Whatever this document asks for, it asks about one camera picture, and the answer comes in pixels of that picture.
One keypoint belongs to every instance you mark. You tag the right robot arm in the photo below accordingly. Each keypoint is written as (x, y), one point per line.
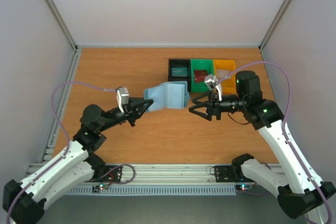
(300, 189)

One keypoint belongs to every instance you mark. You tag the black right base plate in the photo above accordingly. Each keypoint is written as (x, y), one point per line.
(229, 174)

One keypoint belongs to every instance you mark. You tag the white card in yellow bin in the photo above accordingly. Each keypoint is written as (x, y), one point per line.
(221, 73)

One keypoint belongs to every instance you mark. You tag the small circuit board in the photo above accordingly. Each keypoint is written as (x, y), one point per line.
(99, 188)
(244, 187)

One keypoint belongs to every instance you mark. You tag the black storage bin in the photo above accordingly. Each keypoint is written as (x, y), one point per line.
(180, 63)

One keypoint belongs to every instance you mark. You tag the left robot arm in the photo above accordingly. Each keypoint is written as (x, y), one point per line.
(26, 201)

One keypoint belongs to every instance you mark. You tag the teal blue card holder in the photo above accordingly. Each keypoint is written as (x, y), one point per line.
(168, 95)

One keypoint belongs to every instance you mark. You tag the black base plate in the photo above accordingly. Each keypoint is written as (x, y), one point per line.
(115, 174)
(229, 174)

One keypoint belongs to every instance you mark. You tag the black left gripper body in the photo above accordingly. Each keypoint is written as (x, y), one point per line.
(128, 111)

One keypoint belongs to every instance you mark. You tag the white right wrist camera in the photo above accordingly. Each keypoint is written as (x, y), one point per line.
(212, 83)

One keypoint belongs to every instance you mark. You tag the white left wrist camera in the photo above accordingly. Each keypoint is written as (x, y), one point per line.
(122, 97)

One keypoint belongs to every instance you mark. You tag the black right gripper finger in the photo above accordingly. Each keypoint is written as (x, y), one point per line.
(205, 96)
(201, 110)

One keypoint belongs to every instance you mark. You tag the left small circuit board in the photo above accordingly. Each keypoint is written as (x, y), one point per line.
(99, 188)

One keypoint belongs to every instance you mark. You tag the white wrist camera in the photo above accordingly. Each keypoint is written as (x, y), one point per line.
(122, 97)
(212, 83)

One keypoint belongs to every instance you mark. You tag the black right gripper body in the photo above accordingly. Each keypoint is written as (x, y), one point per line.
(214, 107)

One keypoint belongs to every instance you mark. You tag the red credit card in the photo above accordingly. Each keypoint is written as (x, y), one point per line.
(199, 75)

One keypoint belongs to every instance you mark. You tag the aluminium front rail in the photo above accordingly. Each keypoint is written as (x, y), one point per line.
(169, 174)

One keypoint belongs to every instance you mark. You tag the right small circuit board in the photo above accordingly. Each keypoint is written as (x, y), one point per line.
(244, 187)

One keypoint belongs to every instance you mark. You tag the green storage bin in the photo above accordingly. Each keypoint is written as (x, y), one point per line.
(200, 69)

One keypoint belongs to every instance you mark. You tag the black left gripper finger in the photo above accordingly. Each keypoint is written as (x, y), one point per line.
(140, 103)
(140, 113)

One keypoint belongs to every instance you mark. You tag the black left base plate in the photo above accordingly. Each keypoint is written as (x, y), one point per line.
(115, 174)

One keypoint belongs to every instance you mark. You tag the grey slotted cable duct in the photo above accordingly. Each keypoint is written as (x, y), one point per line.
(157, 190)

